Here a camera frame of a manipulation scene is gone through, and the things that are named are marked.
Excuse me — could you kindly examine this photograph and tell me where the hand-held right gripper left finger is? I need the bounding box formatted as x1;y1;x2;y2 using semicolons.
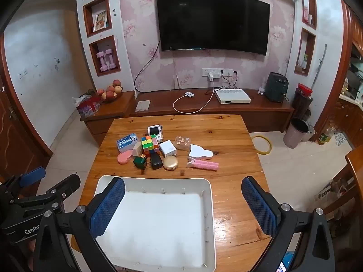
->
33;176;126;272

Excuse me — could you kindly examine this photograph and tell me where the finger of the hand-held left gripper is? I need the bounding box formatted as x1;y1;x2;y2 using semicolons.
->
0;167;46;202
10;174;81;213

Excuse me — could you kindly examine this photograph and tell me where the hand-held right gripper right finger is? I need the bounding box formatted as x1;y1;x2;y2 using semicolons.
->
241;176;336;272

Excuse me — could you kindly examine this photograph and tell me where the pink kidney-shaped case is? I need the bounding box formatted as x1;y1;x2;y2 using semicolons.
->
118;151;134;165

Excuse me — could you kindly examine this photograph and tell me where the white plastic tray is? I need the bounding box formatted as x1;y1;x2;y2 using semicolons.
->
95;175;216;271

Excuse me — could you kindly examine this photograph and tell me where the green box with gold base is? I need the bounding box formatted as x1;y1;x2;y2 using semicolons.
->
133;154;148;170

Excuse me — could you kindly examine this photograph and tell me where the black charger plug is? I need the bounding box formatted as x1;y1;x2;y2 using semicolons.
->
149;151;162;170

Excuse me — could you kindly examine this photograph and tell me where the blue card box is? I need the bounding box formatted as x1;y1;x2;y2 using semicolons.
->
116;134;139;151

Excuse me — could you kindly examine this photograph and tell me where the colourful puzzle cube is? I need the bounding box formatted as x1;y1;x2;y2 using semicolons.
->
141;135;160;156

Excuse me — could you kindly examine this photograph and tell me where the gold round compact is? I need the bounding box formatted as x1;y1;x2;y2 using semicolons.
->
162;155;179;171

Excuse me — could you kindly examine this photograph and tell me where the white charger plug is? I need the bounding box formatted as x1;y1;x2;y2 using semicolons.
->
159;140;178;158

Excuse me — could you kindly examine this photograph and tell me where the white handheld game console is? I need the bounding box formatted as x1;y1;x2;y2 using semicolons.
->
147;125;164;141

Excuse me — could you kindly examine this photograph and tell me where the wooden door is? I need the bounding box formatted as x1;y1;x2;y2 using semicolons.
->
0;34;53;182

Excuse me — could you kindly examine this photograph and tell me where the red tissue pack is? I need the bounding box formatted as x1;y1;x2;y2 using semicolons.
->
72;93;102;118

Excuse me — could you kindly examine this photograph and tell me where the pink-grey trash bin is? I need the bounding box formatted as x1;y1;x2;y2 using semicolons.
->
284;118;309;149

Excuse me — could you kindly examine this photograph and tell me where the wooden side cabinet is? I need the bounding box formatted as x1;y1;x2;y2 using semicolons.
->
80;91;137;145

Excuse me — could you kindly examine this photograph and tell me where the small white bin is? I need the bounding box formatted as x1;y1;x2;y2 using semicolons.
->
302;123;316;143

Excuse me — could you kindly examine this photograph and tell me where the cooking oil bottle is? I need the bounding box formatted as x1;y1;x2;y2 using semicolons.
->
318;127;334;146

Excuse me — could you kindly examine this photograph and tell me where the wooden television cabinet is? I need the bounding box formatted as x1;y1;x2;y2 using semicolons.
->
129;88;295;133

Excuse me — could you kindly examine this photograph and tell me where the bowl of fruit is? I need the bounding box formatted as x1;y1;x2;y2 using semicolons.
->
97;80;124;103

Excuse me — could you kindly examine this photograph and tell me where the wooden chair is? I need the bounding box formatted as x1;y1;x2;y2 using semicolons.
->
323;144;363;221

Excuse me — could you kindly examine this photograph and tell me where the white set-top box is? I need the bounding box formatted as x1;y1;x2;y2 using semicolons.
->
214;89;252;104

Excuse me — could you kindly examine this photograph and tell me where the dark jar with red lid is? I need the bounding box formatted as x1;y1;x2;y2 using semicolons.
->
292;83;313;119

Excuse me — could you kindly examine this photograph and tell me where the curved sword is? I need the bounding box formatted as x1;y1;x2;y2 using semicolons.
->
310;44;327;90

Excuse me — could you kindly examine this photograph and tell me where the yellow ring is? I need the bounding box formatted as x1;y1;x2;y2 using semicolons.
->
251;135;272;156

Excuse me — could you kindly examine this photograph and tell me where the white charging cable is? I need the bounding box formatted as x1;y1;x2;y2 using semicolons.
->
173;81;215;114

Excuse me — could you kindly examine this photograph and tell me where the black television cable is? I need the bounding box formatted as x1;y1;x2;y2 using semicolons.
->
135;40;162;92

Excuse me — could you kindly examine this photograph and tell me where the white wall socket strip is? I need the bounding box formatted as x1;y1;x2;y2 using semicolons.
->
202;68;239;78

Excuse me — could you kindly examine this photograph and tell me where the picture frame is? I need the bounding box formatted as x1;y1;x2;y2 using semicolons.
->
93;11;108;32

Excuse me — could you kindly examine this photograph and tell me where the black wall television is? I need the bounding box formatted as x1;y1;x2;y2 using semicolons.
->
156;0;270;56

